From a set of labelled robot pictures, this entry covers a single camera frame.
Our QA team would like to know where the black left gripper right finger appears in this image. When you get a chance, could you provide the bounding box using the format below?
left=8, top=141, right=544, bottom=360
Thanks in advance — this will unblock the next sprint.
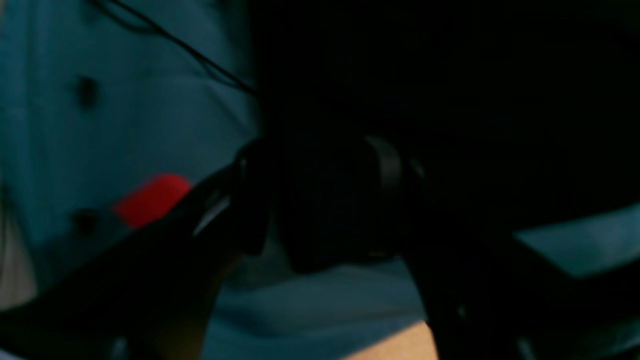
left=366, top=136, right=639, bottom=360

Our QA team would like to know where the black cable tie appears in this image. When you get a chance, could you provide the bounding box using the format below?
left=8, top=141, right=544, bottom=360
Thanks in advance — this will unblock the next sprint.
left=89, top=0, right=258, bottom=97

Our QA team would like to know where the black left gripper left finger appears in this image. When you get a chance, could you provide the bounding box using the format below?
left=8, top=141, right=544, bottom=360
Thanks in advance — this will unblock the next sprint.
left=1, top=140, right=272, bottom=360

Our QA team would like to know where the blue table cloth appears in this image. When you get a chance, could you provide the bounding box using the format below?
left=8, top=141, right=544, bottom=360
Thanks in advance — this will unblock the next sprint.
left=0, top=0, right=640, bottom=360

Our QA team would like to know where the black t-shirt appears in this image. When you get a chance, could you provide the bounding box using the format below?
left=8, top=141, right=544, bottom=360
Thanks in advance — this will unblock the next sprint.
left=245, top=0, right=640, bottom=276

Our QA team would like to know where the red cube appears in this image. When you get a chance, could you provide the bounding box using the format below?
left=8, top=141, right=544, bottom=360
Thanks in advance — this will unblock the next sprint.
left=112, top=174, right=192, bottom=230

